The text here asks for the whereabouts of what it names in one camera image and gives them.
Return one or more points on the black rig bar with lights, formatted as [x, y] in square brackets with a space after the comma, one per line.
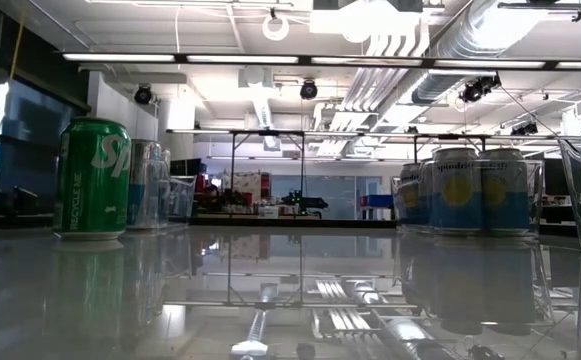
[422, 62]

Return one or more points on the black ceiling spotlight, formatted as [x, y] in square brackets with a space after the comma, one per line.
[142, 94]
[308, 89]

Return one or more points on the blue box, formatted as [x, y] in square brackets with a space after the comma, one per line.
[377, 200]

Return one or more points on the distant black rig frame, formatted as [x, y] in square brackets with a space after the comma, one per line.
[267, 133]

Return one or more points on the dark wall screen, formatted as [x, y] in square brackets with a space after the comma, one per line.
[40, 145]

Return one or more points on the black aluminium table frame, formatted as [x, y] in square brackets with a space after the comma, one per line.
[295, 223]

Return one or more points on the white ceiling conduit bundle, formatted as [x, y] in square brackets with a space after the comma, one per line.
[370, 85]

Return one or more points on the white glossy table sheet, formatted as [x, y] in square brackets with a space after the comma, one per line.
[290, 300]

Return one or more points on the black ceiling light cluster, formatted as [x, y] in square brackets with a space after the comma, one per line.
[525, 129]
[480, 87]

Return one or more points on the silver ventilation duct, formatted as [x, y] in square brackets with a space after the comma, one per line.
[470, 35]

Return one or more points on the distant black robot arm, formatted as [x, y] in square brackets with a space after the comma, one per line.
[302, 201]

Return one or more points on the green Sprite can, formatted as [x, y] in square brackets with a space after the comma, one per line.
[92, 190]

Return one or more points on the dark low device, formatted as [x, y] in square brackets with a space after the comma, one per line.
[22, 202]

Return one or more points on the black monitor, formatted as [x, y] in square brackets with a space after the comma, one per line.
[186, 167]

